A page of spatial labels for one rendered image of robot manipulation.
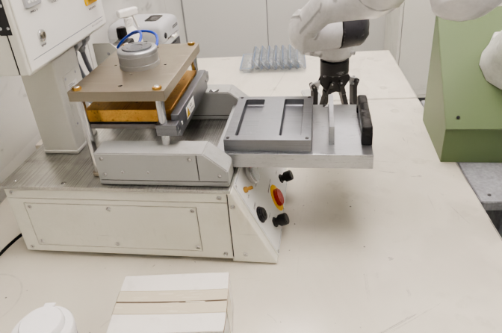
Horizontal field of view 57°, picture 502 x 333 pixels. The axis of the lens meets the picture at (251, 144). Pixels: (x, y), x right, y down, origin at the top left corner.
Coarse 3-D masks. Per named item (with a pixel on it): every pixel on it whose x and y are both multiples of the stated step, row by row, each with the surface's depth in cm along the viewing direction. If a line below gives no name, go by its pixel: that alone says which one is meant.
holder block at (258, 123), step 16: (256, 96) 104; (272, 96) 104; (288, 96) 103; (304, 96) 103; (240, 112) 98; (256, 112) 101; (272, 112) 97; (288, 112) 100; (304, 112) 96; (240, 128) 94; (256, 128) 94; (272, 128) 90; (288, 128) 93; (304, 128) 90; (224, 144) 88; (240, 144) 88; (256, 144) 88; (272, 144) 87; (288, 144) 87; (304, 144) 86
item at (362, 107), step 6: (360, 96) 97; (366, 96) 97; (360, 102) 95; (366, 102) 94; (360, 108) 93; (366, 108) 92; (360, 114) 91; (366, 114) 90; (360, 120) 90; (366, 120) 88; (366, 126) 86; (372, 126) 86; (366, 132) 86; (372, 132) 86; (366, 138) 87; (372, 138) 87; (366, 144) 87
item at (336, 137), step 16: (320, 112) 101; (336, 112) 100; (352, 112) 100; (224, 128) 97; (320, 128) 94; (336, 128) 94; (352, 128) 94; (320, 144) 89; (336, 144) 88; (352, 144) 88; (240, 160) 89; (256, 160) 88; (272, 160) 88; (288, 160) 87; (304, 160) 87; (320, 160) 86; (336, 160) 86; (352, 160) 85; (368, 160) 85
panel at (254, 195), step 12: (240, 168) 93; (264, 168) 105; (276, 168) 113; (240, 180) 90; (264, 180) 103; (276, 180) 110; (240, 192) 88; (252, 192) 94; (264, 192) 100; (252, 204) 92; (264, 204) 97; (276, 204) 103; (252, 216) 90; (276, 216) 101; (264, 228) 92; (276, 228) 98; (276, 240) 96; (276, 252) 94
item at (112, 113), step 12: (192, 72) 102; (180, 84) 96; (168, 96) 91; (180, 96) 92; (96, 108) 89; (108, 108) 88; (120, 108) 88; (132, 108) 88; (144, 108) 87; (168, 108) 86; (96, 120) 89; (108, 120) 89; (120, 120) 88; (132, 120) 88; (144, 120) 88; (156, 120) 87
